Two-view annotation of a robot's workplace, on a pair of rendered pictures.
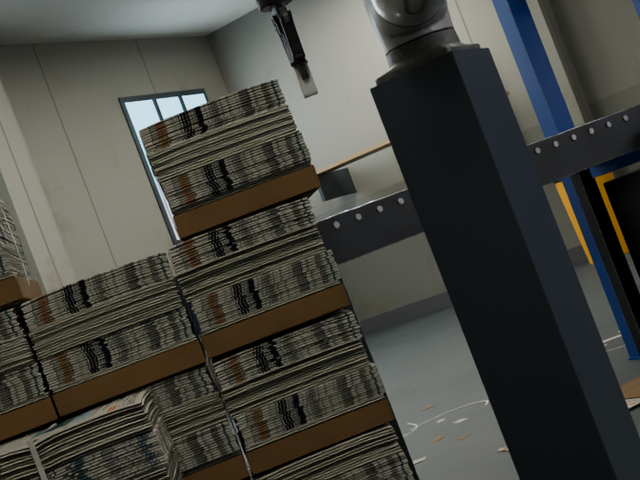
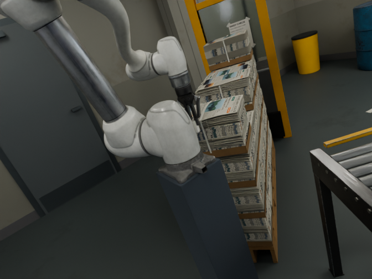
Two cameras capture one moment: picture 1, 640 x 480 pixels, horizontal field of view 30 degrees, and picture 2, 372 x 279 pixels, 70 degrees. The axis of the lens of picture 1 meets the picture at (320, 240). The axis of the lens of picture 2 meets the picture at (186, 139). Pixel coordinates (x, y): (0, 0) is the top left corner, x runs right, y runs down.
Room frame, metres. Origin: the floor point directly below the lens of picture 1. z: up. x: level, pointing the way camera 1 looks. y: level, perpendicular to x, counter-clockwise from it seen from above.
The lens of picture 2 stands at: (3.02, -1.15, 1.50)
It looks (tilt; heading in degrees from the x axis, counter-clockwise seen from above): 22 degrees down; 121
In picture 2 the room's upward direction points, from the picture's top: 20 degrees counter-clockwise
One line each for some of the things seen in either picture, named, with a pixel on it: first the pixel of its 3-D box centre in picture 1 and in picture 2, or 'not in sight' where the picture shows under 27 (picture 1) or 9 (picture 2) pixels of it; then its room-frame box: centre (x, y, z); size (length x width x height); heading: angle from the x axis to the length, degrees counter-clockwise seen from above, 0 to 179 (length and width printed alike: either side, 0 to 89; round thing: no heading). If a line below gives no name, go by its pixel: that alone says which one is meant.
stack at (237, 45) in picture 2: not in sight; (242, 103); (2.29, 1.31, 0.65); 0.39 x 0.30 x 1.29; 7
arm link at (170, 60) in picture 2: not in sight; (169, 56); (2.45, -0.09, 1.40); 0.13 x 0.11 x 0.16; 0
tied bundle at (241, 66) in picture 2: not in sight; (231, 83); (2.33, 1.01, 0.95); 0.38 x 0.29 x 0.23; 7
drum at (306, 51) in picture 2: not in sight; (306, 53); (2.80, 4.33, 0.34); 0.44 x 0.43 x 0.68; 148
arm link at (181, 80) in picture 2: not in sight; (180, 79); (2.46, -0.09, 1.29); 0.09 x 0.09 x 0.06
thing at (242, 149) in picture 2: not in sight; (234, 138); (2.55, 0.14, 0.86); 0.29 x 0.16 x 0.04; 96
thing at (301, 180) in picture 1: (246, 204); not in sight; (2.33, 0.11, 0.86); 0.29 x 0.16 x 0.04; 96
